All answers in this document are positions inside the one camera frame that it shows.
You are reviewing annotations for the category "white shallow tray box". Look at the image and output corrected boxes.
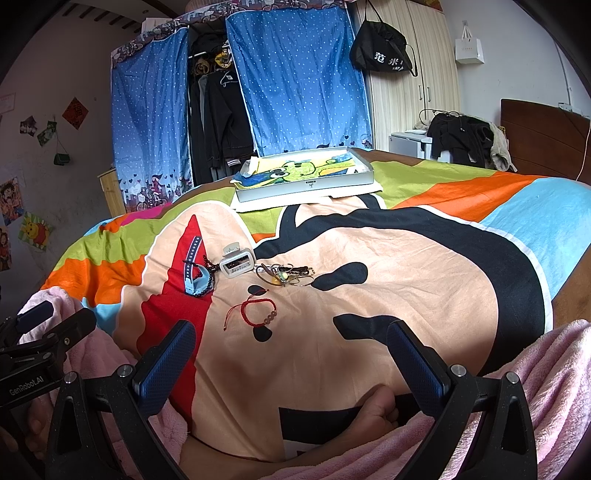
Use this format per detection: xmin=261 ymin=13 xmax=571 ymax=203
xmin=230 ymin=147 xmax=383 ymax=213

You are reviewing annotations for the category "brown wooden headboard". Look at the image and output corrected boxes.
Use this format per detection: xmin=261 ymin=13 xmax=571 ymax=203
xmin=501 ymin=99 xmax=590 ymax=184

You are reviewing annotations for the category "colourful cartoon bed sheet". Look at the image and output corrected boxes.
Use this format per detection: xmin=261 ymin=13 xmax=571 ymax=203
xmin=45 ymin=156 xmax=590 ymax=461

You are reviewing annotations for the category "beige wooden wardrobe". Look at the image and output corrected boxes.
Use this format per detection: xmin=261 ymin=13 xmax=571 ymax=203
xmin=351 ymin=1 xmax=461 ymax=151

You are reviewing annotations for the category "yellow bear wall sticker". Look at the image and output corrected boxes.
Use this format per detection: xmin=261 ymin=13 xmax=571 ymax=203
xmin=18 ymin=212 xmax=54 ymax=251

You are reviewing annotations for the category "person's left hand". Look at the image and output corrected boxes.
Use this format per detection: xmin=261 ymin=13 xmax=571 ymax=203
xmin=8 ymin=394 xmax=54 ymax=461

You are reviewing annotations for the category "red string bracelet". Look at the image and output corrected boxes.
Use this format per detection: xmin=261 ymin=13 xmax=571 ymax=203
xmin=222 ymin=294 xmax=280 ymax=332

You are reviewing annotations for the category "person's bare foot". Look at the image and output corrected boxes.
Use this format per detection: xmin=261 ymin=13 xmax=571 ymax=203
xmin=179 ymin=385 xmax=398 ymax=479

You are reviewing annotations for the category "grey hair claw clip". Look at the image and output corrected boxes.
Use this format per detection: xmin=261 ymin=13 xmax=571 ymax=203
xmin=219 ymin=242 xmax=256 ymax=279

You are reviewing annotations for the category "white paper bag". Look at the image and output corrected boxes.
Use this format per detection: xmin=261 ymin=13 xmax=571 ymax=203
xmin=455 ymin=22 xmax=485 ymax=65

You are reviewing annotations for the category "pile of dark clothes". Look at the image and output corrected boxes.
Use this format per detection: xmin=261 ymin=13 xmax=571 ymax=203
xmin=426 ymin=111 xmax=518 ymax=173

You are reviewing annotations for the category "cartoon wall poster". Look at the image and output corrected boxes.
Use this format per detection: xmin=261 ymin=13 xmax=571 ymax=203
xmin=0 ymin=177 xmax=24 ymax=226

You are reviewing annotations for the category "small wooden cabinet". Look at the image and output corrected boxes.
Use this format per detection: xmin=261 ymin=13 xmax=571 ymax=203
xmin=98 ymin=168 xmax=126 ymax=217

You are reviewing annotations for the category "white bedside cabinet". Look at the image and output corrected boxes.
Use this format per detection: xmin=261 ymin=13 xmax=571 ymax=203
xmin=389 ymin=130 xmax=452 ymax=163

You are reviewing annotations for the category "red diamond wall decoration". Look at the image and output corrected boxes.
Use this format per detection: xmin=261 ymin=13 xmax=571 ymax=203
xmin=62 ymin=97 xmax=88 ymax=130

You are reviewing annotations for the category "black hanging bag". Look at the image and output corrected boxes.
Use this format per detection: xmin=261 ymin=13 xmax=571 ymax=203
xmin=349 ymin=1 xmax=418 ymax=77

